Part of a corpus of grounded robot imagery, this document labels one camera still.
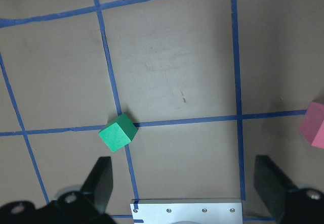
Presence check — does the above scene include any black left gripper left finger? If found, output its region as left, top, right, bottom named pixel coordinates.
left=80, top=156, right=113, bottom=213

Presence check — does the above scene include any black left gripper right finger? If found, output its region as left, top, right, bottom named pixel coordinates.
left=254, top=155, right=298, bottom=221

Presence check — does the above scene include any green foam cube near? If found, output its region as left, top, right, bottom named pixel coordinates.
left=98, top=113, right=138, bottom=152

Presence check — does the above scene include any pink foam cube centre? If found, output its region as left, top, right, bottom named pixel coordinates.
left=299, top=102, right=323, bottom=149

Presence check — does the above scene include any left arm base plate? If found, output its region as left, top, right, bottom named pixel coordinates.
left=130, top=198, right=243, bottom=223

